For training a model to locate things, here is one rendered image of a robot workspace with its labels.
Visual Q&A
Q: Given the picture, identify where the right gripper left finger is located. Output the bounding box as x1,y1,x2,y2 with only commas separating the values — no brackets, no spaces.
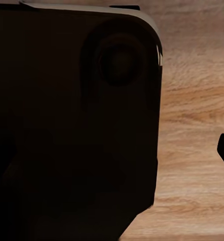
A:
0,134,17,179

